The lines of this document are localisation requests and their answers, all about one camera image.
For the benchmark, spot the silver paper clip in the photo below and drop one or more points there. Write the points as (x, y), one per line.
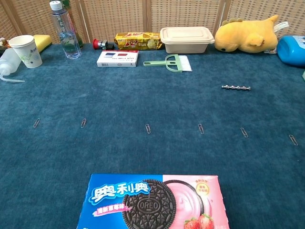
(83, 123)
(244, 132)
(36, 122)
(293, 140)
(201, 128)
(148, 128)

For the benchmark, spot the silver magnetic bead rod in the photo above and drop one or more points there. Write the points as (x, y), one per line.
(236, 88)

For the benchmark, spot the blue carpet table cover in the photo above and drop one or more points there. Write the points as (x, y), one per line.
(143, 107)

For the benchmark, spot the white box red blue print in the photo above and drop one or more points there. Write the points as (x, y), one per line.
(116, 60)

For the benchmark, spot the yellow cracker package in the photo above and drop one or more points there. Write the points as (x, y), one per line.
(138, 41)

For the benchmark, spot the beige lidded lunch box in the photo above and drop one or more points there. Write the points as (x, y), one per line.
(186, 40)

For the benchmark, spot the red emergency stop button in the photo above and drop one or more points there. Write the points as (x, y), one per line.
(96, 44)

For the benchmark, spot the Oreo strawberry cookie box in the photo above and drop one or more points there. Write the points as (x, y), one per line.
(152, 205)

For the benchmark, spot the woven folding screen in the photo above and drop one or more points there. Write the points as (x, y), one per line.
(119, 16)

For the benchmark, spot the brown tea bottle green label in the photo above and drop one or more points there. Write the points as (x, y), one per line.
(78, 35)

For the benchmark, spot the clear plastic water bottle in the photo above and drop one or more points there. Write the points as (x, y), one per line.
(68, 40)

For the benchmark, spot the yellow plush toy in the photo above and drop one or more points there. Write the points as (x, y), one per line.
(243, 35)

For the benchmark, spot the yellow sponge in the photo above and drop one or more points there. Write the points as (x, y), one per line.
(43, 40)

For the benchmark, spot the white paper cup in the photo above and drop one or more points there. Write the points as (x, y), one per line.
(26, 52)

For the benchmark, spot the translucent squeeze wash bottle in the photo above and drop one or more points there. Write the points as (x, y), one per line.
(8, 62)

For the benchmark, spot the blue detergent bottle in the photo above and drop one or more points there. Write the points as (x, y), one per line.
(293, 51)

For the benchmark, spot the green tissue box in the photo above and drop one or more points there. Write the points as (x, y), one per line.
(303, 74)

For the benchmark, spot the gold and white ornament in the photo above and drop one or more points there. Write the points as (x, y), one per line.
(3, 42)

